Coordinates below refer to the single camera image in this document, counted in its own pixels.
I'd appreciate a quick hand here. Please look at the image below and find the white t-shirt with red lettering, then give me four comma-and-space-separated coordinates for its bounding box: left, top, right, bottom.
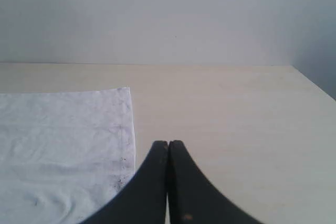
1, 87, 135, 223

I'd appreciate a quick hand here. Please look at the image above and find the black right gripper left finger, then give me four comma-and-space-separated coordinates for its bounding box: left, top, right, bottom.
83, 141, 168, 224

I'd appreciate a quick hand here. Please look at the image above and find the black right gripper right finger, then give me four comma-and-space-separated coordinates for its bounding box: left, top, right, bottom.
168, 140, 260, 223

